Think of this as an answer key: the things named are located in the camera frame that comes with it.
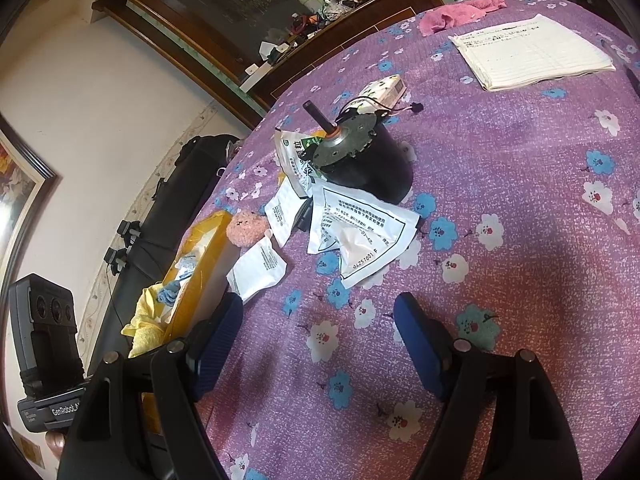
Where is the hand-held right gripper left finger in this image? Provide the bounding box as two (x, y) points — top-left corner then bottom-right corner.
(57, 292), (244, 480)

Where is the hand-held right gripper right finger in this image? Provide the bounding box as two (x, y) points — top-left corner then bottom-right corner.
(393, 294), (606, 480)

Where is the yellow cloth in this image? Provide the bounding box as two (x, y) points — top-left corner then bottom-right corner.
(121, 285), (177, 359)

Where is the yellow cardboard box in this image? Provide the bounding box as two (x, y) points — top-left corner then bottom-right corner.
(121, 211), (237, 357)

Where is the person's left hand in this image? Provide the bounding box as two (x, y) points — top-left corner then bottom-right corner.
(44, 432), (69, 461)

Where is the white printed pouch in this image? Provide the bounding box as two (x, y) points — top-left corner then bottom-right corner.
(226, 232), (289, 307)

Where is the pink fluffy ball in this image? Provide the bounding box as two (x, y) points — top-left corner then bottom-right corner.
(226, 209), (272, 249)

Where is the large white printed packet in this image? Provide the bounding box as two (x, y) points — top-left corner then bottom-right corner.
(307, 182), (422, 292)

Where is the long black bag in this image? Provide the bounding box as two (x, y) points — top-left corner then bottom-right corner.
(90, 134), (242, 362)

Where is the small white printed packet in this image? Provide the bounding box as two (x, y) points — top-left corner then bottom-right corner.
(264, 179), (314, 249)

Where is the purple floral blanket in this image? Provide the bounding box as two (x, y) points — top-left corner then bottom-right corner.
(200, 0), (640, 480)

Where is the black electric motor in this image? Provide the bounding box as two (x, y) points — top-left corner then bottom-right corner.
(302, 101), (416, 207)

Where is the green white packet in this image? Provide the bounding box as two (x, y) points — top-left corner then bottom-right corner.
(273, 127), (327, 197)

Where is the floral white tissue pack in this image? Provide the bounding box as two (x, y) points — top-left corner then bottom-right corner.
(356, 74), (407, 112)

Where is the white flat box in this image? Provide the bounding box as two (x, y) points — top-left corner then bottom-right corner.
(239, 62), (272, 92)

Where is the wooden glass cabinet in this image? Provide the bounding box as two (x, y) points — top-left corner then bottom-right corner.
(92, 0), (490, 129)

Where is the white paper stack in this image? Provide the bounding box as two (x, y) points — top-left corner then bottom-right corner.
(448, 13), (617, 92)

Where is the pink cloth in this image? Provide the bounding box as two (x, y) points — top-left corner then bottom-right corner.
(418, 0), (507, 37)

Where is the framed wall picture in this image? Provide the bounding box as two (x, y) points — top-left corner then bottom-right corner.
(0, 114), (59, 308)

